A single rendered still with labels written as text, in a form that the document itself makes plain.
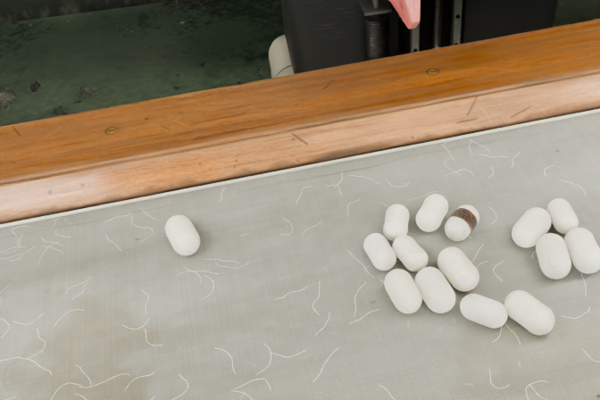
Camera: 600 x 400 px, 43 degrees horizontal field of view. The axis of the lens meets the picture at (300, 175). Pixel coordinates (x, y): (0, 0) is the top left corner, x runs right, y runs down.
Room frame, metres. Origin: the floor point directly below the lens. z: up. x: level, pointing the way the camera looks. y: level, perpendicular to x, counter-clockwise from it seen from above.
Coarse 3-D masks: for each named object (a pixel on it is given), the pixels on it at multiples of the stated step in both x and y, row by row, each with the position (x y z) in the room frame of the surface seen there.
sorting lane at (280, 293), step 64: (512, 128) 0.54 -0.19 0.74; (576, 128) 0.53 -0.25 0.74; (192, 192) 0.49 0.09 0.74; (256, 192) 0.49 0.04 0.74; (320, 192) 0.48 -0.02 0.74; (384, 192) 0.47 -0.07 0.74; (448, 192) 0.46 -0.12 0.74; (512, 192) 0.45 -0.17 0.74; (576, 192) 0.44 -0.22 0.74; (0, 256) 0.44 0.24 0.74; (64, 256) 0.43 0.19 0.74; (128, 256) 0.42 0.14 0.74; (192, 256) 0.42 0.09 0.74; (256, 256) 0.41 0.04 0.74; (320, 256) 0.40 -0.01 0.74; (512, 256) 0.38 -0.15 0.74; (0, 320) 0.37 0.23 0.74; (64, 320) 0.37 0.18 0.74; (128, 320) 0.36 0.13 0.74; (192, 320) 0.35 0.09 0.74; (256, 320) 0.35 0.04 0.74; (320, 320) 0.34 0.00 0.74; (384, 320) 0.34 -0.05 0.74; (448, 320) 0.33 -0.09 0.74; (512, 320) 0.32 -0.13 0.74; (576, 320) 0.32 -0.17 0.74; (0, 384) 0.32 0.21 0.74; (64, 384) 0.31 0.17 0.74; (128, 384) 0.30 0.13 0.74; (192, 384) 0.30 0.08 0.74; (256, 384) 0.29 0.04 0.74; (320, 384) 0.29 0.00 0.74; (384, 384) 0.28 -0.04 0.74; (448, 384) 0.28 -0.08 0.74; (512, 384) 0.27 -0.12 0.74; (576, 384) 0.27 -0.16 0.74
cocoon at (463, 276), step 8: (448, 248) 0.38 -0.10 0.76; (456, 248) 0.38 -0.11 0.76; (440, 256) 0.37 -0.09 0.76; (448, 256) 0.37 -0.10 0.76; (456, 256) 0.37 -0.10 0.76; (464, 256) 0.37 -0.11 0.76; (440, 264) 0.37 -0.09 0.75; (448, 264) 0.36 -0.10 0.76; (456, 264) 0.36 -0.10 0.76; (464, 264) 0.36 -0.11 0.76; (472, 264) 0.36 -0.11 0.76; (448, 272) 0.36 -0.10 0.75; (456, 272) 0.36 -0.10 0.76; (464, 272) 0.35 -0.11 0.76; (472, 272) 0.35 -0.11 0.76; (456, 280) 0.35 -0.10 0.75; (464, 280) 0.35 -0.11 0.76; (472, 280) 0.35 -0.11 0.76; (456, 288) 0.35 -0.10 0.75; (464, 288) 0.35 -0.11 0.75; (472, 288) 0.35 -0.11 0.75
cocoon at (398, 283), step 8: (392, 272) 0.36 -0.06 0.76; (400, 272) 0.36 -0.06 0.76; (384, 280) 0.36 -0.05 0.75; (392, 280) 0.35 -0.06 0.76; (400, 280) 0.35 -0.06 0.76; (408, 280) 0.35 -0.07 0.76; (392, 288) 0.35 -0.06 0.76; (400, 288) 0.35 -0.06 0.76; (408, 288) 0.34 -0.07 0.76; (416, 288) 0.35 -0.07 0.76; (392, 296) 0.34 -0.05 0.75; (400, 296) 0.34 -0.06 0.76; (408, 296) 0.34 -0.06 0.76; (416, 296) 0.34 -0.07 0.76; (400, 304) 0.34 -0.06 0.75; (408, 304) 0.33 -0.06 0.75; (416, 304) 0.34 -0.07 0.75; (408, 312) 0.33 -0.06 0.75
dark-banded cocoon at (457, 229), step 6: (474, 210) 0.42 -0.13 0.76; (450, 222) 0.41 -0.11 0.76; (456, 222) 0.40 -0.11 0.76; (462, 222) 0.40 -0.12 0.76; (450, 228) 0.40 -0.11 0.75; (456, 228) 0.40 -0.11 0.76; (462, 228) 0.40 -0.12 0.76; (468, 228) 0.40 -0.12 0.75; (450, 234) 0.40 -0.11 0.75; (456, 234) 0.40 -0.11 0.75; (462, 234) 0.40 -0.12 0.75; (468, 234) 0.40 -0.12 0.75; (456, 240) 0.40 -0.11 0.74
